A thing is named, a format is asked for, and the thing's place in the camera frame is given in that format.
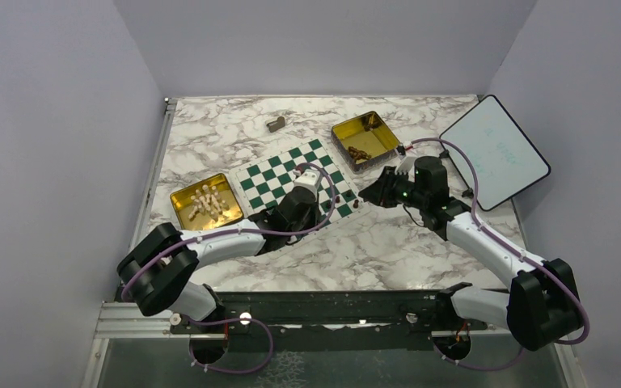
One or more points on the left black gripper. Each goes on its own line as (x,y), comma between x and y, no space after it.
(315,217)

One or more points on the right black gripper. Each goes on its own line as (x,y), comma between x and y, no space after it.
(380,191)

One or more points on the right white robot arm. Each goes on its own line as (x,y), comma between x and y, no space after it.
(540,304)

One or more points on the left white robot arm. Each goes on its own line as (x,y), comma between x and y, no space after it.
(156,273)

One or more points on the gold tin with dark pieces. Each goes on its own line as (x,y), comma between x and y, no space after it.
(368,132)

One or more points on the gold tin with white pieces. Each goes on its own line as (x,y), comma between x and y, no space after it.
(182,205)

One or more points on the white chess pieces pile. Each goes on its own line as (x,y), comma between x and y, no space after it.
(207,200)

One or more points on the small grey tan clip device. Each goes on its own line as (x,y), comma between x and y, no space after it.
(276,124)

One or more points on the small whiteboard tablet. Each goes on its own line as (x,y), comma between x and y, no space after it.
(505,160)

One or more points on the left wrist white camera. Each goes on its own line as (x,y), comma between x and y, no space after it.
(310,179)

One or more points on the wrist white camera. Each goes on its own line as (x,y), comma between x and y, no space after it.
(406,164)
(310,179)

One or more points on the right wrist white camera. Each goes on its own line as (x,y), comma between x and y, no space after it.
(406,164)

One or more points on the black metal base frame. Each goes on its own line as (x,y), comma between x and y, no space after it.
(312,322)

